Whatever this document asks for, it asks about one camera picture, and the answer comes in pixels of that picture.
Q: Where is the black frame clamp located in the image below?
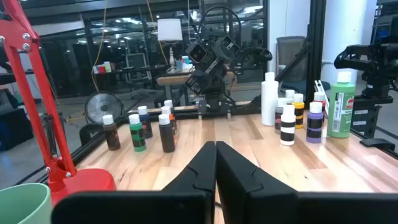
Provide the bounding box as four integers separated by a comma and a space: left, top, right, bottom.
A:
359, 138, 396, 152

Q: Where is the coloured box stack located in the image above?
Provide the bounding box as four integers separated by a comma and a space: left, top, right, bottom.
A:
92, 61, 113, 75

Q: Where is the orange paint bottle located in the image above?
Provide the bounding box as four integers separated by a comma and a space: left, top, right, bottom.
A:
160, 105, 177, 136

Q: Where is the red paint bottle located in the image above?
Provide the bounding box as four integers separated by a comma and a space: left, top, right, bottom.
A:
313, 91, 326, 122

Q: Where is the dark storage bin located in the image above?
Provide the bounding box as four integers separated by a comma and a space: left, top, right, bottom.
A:
0, 107, 34, 152

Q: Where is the yellow hanging cable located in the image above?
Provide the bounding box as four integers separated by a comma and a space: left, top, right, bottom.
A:
146, 0, 169, 66
90, 0, 108, 94

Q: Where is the dark blue paint bottle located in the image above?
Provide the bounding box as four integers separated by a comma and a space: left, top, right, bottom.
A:
137, 105, 154, 139

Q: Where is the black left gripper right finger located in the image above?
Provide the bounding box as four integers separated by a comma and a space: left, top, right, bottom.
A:
216, 141, 398, 224

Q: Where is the large green paint bottle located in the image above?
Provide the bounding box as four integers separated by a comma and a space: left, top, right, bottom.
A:
326, 71, 356, 139

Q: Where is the dark green paint bottle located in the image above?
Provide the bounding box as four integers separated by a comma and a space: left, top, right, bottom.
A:
164, 100, 175, 118

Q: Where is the dark brown paint bottle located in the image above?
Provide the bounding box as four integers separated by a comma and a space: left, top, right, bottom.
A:
158, 113, 176, 154

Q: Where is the large white paint bottle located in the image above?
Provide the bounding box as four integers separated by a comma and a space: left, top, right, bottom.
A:
261, 72, 279, 127

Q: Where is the white metal bracket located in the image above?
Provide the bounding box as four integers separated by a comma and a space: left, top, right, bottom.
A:
313, 79, 330, 108

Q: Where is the black upright frame post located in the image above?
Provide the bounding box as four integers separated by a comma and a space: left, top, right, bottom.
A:
275, 0, 326, 104

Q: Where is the yellow paint bottle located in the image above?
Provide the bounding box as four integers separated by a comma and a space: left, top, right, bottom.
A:
292, 93, 305, 129

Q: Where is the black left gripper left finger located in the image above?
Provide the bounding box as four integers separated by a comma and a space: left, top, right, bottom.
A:
51, 141, 217, 224

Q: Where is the red desk lamp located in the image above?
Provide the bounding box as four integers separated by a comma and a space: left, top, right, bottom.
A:
0, 0, 116, 206

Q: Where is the white paint bottle black label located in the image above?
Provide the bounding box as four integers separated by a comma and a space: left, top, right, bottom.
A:
280, 104, 297, 146

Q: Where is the black floor fan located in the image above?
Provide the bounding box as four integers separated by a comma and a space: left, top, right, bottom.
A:
83, 90, 124, 125

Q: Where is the purple paint bottle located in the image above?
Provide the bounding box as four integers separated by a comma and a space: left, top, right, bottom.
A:
306, 101, 324, 144

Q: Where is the white table lamp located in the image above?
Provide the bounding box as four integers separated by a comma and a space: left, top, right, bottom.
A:
157, 17, 183, 74

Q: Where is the green cup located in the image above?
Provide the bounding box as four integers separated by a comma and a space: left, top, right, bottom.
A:
0, 182, 53, 224

